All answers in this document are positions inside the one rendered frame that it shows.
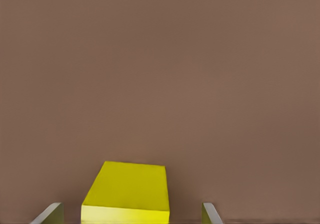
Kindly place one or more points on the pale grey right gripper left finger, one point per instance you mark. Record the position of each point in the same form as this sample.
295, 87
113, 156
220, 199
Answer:
51, 214

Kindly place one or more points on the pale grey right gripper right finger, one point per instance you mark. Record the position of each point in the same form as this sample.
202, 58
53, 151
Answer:
209, 214

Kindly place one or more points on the yellow square block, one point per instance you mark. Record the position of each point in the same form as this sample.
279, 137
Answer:
127, 189

